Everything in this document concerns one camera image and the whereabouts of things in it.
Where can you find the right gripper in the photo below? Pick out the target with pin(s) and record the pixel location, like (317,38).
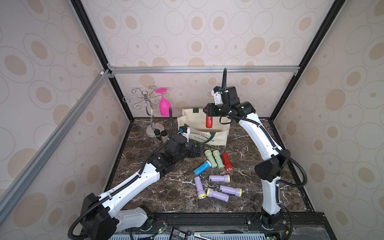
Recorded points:
(210,109)

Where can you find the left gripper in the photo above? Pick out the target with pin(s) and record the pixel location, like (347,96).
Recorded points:
(199,148)

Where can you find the green flashlight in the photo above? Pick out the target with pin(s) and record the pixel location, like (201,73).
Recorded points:
(211,159)
(219,161)

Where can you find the blue flashlight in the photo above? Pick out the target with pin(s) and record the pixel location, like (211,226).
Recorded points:
(202,168)

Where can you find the purple flashlight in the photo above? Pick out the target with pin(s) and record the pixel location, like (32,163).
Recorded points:
(217,195)
(220,178)
(231,191)

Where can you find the purple flashlight diagonal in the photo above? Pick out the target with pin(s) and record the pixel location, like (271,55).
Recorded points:
(200,190)

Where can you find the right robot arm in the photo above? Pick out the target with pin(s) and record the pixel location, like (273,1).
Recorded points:
(275,158)

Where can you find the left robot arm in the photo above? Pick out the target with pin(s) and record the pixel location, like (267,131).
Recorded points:
(103,215)

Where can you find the cream canvas tote bag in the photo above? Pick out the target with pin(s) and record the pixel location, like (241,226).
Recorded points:
(195,120)

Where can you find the small red flashlight right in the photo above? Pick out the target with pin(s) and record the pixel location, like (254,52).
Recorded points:
(228,165)

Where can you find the purple flashlight bottom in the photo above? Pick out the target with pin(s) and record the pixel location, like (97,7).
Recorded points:
(217,195)

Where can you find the dark small bottle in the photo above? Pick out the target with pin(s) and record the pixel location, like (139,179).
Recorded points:
(157,133)

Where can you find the pink plastic wine glass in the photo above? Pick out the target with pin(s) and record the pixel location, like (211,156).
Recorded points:
(164,104)

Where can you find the chrome wine glass rack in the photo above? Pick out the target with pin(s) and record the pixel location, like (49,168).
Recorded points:
(145,99)

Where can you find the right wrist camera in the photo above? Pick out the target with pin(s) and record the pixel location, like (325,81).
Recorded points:
(216,93)

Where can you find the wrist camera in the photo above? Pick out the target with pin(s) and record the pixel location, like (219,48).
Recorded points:
(216,93)
(185,131)

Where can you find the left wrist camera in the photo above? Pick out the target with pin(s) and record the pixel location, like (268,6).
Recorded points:
(185,131)

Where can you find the horizontal aluminium rail back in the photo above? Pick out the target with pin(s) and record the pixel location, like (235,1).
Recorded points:
(205,69)

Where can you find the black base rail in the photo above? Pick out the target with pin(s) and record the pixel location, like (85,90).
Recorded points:
(228,226)

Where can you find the aluminium rail left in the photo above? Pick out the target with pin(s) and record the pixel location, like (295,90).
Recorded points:
(21,184)

